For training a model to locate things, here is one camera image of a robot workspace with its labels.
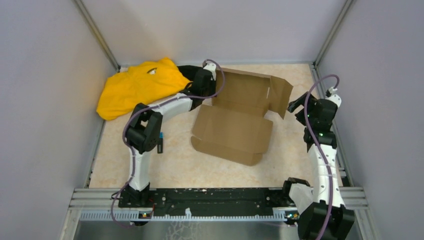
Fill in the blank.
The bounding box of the brown cardboard box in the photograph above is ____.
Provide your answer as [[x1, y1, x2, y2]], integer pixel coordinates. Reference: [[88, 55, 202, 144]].
[[190, 68, 293, 166]]

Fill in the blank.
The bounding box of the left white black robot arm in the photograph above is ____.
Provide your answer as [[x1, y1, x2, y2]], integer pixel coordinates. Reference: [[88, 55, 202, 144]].
[[114, 62, 217, 208]]

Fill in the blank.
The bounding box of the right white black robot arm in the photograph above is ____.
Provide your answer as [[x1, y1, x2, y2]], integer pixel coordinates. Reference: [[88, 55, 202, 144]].
[[281, 93, 355, 240]]

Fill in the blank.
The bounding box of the black cloth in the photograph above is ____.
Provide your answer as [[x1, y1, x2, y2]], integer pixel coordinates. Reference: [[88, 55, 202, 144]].
[[177, 65, 203, 83]]

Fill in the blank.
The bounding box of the black blue marker pen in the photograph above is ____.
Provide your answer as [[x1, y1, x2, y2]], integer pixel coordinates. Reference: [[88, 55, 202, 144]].
[[156, 132, 164, 154]]

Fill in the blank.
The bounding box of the yellow shirt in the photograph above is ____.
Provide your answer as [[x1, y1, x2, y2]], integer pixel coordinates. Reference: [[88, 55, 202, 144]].
[[96, 57, 190, 121]]

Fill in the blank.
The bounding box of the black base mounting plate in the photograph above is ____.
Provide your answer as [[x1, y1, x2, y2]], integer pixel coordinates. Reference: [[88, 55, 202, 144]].
[[118, 187, 295, 217]]

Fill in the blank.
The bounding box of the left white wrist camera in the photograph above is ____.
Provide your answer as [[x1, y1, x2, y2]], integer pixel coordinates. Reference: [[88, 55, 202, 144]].
[[203, 61, 217, 81]]

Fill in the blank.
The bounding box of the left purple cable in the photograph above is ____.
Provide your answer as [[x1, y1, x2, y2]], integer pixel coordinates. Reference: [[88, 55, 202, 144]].
[[109, 58, 226, 229]]

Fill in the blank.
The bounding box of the aluminium frame rail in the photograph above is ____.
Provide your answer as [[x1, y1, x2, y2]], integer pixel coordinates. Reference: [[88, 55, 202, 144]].
[[68, 187, 369, 222]]

